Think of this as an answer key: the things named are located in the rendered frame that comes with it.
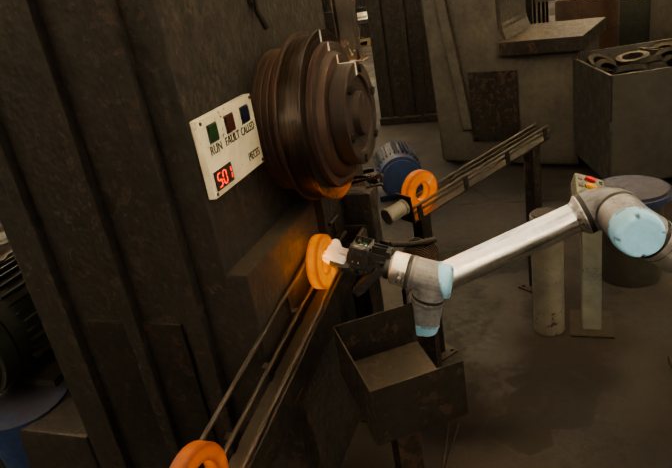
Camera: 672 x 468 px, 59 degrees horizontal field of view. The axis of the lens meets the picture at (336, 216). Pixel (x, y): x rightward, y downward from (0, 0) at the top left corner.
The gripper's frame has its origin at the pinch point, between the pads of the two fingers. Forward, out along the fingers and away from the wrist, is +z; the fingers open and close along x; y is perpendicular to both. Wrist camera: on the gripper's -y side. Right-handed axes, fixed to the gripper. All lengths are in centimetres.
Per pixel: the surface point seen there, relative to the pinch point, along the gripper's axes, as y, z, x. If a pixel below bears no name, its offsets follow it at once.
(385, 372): -8.7, -27.1, 28.8
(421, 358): -6.7, -34.2, 22.8
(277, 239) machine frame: 9.0, 8.7, 11.7
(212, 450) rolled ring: -4, -3, 68
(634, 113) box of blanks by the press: 2, -106, -213
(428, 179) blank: 2, -19, -63
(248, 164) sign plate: 28.4, 17.3, 12.0
